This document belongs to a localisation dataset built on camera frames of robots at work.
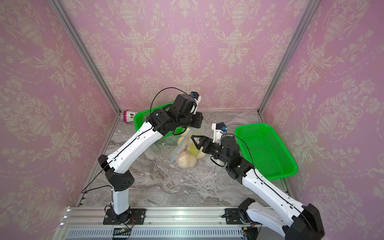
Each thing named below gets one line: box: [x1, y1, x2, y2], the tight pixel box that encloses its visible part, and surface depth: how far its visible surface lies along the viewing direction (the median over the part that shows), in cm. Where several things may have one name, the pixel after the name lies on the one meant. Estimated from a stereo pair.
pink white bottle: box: [123, 110, 138, 123], surface depth 111 cm
